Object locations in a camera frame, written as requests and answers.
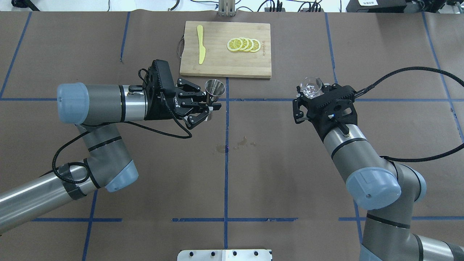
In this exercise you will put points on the clear glass measuring cup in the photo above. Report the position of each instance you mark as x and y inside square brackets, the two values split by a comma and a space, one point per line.
[314, 87]

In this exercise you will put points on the lemon slice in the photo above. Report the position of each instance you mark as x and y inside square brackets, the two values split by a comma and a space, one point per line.
[256, 45]
[250, 45]
[234, 44]
[244, 43]

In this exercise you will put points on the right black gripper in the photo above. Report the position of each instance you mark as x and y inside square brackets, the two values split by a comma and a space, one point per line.
[299, 107]

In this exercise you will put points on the black box with label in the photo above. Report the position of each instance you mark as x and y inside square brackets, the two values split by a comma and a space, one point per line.
[376, 6]

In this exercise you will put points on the aluminium frame post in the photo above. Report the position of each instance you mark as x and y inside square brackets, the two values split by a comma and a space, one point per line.
[227, 8]

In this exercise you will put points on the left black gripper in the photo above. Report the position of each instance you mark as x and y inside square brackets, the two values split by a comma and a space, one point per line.
[162, 108]

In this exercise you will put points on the yellow plastic knife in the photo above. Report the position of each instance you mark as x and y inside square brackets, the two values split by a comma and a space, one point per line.
[202, 49]

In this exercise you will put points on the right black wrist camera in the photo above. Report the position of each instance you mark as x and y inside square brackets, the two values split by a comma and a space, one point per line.
[330, 94]

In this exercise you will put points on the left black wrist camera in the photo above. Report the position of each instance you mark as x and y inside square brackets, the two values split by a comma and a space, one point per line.
[159, 78]

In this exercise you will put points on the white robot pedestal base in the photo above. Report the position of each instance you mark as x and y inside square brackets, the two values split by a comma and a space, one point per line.
[225, 255]

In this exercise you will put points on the steel double jigger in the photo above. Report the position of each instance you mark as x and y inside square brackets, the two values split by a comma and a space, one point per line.
[214, 89]

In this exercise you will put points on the bamboo cutting board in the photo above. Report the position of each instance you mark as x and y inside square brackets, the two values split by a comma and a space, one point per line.
[219, 61]

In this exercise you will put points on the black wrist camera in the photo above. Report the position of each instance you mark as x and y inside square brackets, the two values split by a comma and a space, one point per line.
[330, 94]
[159, 78]

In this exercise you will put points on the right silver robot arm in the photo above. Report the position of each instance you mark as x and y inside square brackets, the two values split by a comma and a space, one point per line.
[386, 188]

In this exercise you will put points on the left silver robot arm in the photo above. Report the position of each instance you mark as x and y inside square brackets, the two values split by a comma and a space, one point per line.
[98, 157]

